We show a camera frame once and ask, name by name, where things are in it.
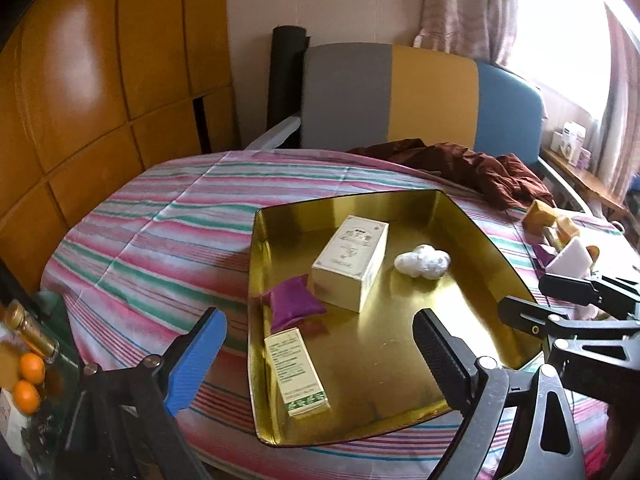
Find white tissue ball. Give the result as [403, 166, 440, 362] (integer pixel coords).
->
[394, 244, 451, 280]

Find cream cardboard box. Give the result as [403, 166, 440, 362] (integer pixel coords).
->
[310, 216, 390, 312]

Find green white medicine box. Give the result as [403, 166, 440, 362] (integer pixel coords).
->
[265, 327, 329, 417]

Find purple fabric sachet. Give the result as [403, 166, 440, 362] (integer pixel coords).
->
[262, 274, 326, 333]

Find white foam block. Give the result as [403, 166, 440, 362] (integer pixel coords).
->
[544, 237, 592, 278]

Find lower orange tangerine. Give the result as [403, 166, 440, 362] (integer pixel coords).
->
[12, 380, 41, 416]

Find orange tangerine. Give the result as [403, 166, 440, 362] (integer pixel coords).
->
[18, 352, 46, 386]
[12, 380, 41, 416]

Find upper orange tangerine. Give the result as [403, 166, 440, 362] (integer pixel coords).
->
[18, 352, 46, 386]

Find yellow wooden toy block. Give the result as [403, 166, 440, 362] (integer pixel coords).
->
[521, 200, 600, 271]

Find wooden side shelf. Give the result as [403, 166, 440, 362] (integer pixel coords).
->
[540, 148, 629, 217]

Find dark red crumpled cloth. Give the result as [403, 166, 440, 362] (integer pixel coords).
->
[349, 139, 555, 210]

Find gold capped glass bottle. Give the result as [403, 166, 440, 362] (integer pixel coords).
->
[3, 299, 60, 364]

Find white boxes on shelf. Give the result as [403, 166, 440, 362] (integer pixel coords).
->
[550, 122, 587, 167]

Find gold metal tray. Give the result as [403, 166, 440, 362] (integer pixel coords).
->
[247, 190, 539, 446]

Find striped pink green bedsheet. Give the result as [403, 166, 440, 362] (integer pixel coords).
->
[41, 150, 537, 479]

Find grey yellow blue headboard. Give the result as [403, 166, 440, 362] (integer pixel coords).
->
[300, 42, 544, 166]

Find pink patterned curtain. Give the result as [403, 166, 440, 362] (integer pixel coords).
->
[413, 0, 518, 67]

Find black rolled mat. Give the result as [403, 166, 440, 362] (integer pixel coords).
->
[266, 25, 310, 129]

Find orange wooden wardrobe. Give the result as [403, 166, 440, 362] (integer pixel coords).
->
[1, 0, 240, 292]

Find white bed frame rail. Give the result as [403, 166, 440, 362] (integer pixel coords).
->
[245, 115, 302, 151]

